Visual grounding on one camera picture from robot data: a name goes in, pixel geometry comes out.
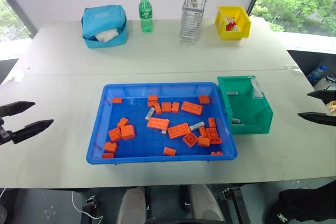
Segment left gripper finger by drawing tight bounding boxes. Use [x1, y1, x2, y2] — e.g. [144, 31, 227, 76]
[12, 119, 54, 145]
[0, 101, 36, 118]

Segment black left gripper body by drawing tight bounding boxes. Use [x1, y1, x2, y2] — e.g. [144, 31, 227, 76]
[0, 117, 14, 146]

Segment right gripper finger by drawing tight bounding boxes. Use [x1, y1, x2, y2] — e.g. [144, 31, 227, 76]
[307, 89, 336, 103]
[298, 112, 336, 127]

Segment clear water bottle blue label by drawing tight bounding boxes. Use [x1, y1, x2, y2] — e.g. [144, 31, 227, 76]
[306, 65, 328, 83]

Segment white label card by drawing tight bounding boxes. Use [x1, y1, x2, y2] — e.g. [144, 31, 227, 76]
[251, 78, 264, 99]

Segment green plastic bin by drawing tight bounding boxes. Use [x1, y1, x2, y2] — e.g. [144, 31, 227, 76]
[216, 75, 274, 135]

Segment black bag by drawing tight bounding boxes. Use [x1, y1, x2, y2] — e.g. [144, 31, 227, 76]
[267, 182, 336, 222]

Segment yellow plastic bin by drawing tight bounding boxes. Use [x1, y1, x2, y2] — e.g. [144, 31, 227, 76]
[214, 5, 252, 40]

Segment white cloth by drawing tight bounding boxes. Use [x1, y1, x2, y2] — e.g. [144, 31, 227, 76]
[94, 28, 119, 42]

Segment blue plastic tray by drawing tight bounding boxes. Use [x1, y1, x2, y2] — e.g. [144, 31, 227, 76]
[86, 81, 238, 166]

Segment white and red items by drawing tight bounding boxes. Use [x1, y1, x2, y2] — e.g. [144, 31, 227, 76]
[225, 16, 242, 32]

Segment light blue fabric bag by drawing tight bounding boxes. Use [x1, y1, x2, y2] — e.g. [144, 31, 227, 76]
[80, 4, 129, 49]

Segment grey rounded shape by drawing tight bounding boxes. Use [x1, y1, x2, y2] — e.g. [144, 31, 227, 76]
[188, 184, 226, 224]
[117, 186, 148, 224]

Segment long orange block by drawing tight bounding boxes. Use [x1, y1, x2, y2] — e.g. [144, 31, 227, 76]
[146, 117, 170, 131]
[181, 100, 203, 116]
[167, 123, 191, 140]

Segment green plastic soda bottle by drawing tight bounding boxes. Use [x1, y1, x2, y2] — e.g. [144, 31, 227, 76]
[138, 0, 154, 33]

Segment thin white floor cable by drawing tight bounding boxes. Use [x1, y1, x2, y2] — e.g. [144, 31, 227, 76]
[71, 191, 103, 221]

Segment black table leg frame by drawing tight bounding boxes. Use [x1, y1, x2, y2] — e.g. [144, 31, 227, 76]
[220, 187, 250, 224]
[80, 195, 98, 224]

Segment silver wire rack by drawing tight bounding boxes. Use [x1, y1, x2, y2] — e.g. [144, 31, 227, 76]
[180, 0, 211, 44]

